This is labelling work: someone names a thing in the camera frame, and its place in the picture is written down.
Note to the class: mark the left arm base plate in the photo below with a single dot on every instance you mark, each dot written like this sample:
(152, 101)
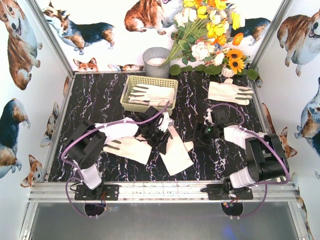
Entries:
(106, 192)

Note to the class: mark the small sunflower pot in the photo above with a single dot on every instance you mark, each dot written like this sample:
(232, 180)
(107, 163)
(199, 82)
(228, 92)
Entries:
(235, 62)

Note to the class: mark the aluminium front frame rail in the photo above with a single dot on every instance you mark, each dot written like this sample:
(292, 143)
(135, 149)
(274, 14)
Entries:
(156, 192)

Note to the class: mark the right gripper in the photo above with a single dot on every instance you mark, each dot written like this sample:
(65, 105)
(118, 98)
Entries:
(200, 130)

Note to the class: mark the artificial flower bouquet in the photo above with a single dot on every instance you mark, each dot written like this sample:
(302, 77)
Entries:
(201, 29)

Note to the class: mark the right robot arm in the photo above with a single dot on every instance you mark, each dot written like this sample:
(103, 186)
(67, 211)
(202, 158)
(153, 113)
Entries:
(265, 159)

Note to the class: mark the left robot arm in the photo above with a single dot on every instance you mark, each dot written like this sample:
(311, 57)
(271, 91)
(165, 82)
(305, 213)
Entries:
(86, 144)

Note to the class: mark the white glove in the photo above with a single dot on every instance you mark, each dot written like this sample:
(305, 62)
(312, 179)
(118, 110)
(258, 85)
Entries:
(229, 92)
(151, 95)
(131, 148)
(177, 157)

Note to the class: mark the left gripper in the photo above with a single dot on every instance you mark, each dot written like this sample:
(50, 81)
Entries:
(160, 136)

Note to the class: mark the pale green storage basket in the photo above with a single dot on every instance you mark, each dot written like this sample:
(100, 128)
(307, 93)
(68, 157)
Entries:
(133, 80)

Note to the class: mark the grey metal bucket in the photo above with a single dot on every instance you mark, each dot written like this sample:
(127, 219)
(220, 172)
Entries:
(154, 62)

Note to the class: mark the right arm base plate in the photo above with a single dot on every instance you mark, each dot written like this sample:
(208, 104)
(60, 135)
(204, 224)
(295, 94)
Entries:
(218, 192)

